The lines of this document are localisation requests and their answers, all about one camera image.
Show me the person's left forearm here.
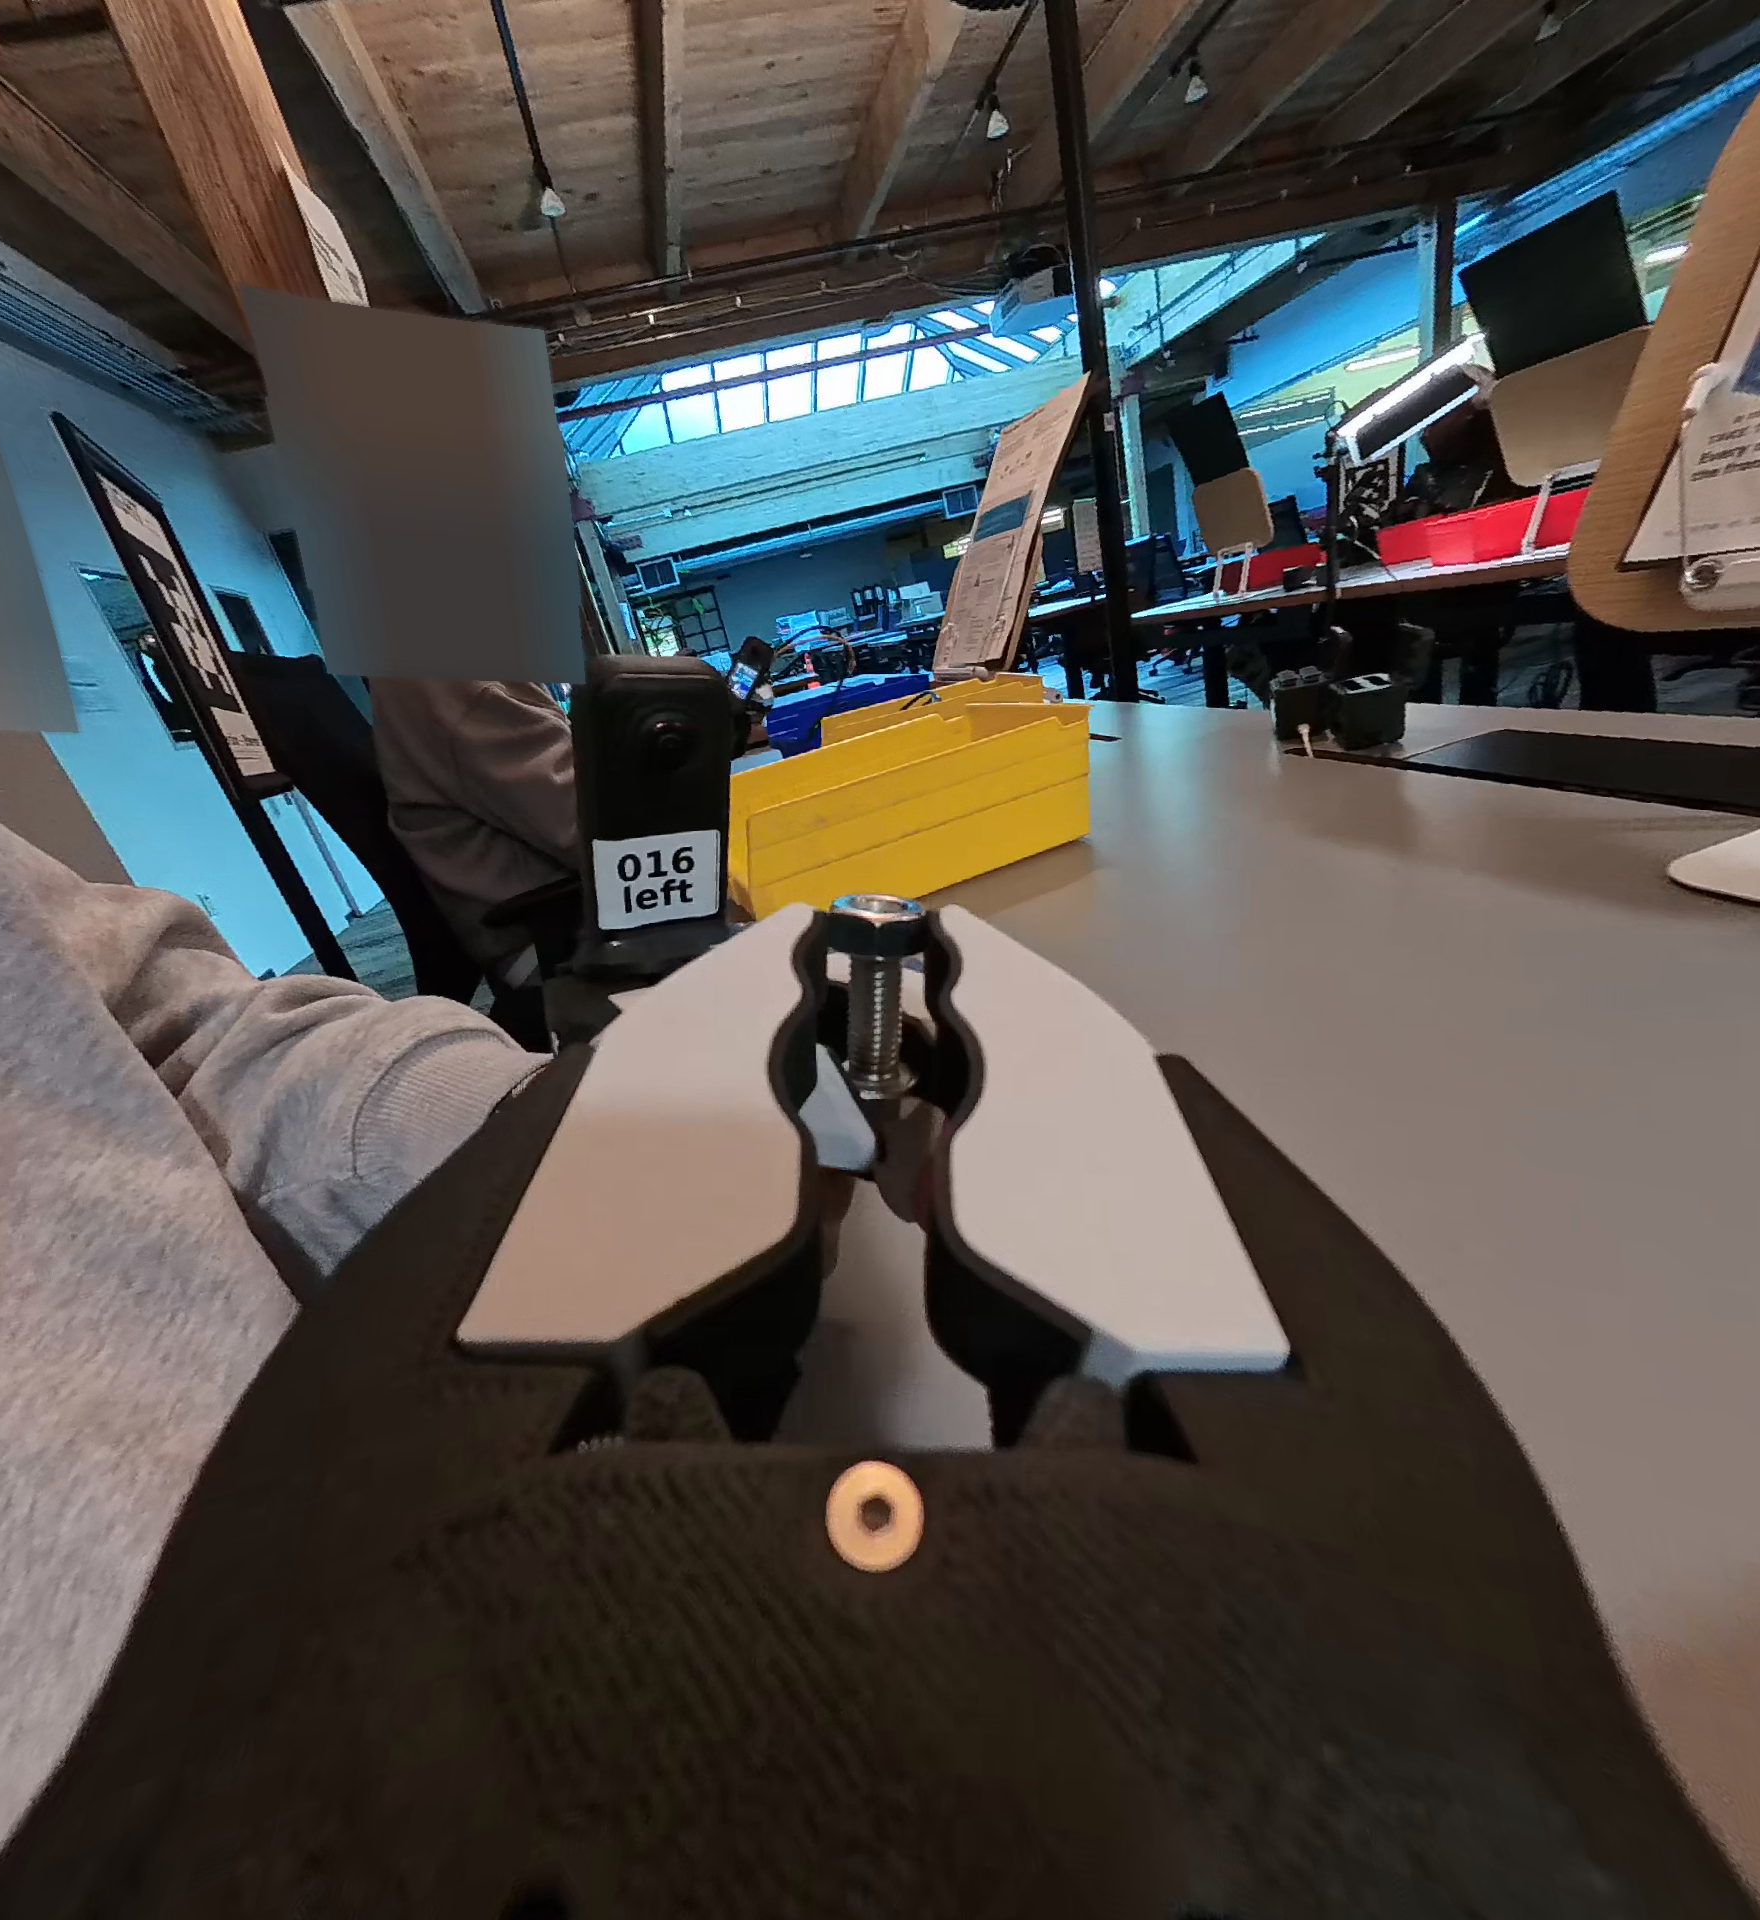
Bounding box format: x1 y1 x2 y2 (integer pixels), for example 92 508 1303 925
147 959 551 1297

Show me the silver hex bolt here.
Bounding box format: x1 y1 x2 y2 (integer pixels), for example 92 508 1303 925
834 890 929 1095

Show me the long wooden desk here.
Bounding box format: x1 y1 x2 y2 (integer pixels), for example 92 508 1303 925
1129 548 1575 706

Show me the wooden post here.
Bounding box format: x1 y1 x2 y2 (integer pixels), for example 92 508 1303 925
97 0 369 324

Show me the black tripod stand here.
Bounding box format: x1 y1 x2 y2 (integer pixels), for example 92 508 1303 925
1316 452 1401 685

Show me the cardboard document stand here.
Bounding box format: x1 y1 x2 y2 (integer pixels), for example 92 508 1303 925
929 370 1094 685

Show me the white light bar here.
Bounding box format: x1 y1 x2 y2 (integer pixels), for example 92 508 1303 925
1329 339 1492 463

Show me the person's grey sweater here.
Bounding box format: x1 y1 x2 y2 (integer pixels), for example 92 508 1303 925
0 731 334 1920

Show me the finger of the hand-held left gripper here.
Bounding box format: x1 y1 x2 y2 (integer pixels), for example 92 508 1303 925
794 1041 883 1176

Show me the black office chair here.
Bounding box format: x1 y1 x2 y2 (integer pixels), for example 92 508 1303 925
232 656 585 1052

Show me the blue plastic bin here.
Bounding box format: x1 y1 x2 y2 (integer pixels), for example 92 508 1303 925
758 689 883 763

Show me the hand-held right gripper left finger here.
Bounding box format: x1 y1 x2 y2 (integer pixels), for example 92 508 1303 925
450 906 834 1351

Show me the grey desk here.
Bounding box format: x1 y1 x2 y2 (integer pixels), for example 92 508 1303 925
734 689 1760 1920

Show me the black pole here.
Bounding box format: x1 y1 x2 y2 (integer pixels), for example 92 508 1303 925
1048 0 1134 706

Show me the white paper notice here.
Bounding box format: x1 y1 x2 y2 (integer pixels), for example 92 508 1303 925
288 162 369 304

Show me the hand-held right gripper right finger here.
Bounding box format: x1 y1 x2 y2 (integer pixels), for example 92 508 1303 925
921 906 1289 1380

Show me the yellow plastic bin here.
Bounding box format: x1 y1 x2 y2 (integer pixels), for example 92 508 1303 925
817 669 1054 748
734 706 1094 925

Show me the black framed marker sign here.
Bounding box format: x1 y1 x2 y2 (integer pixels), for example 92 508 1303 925
56 411 360 982

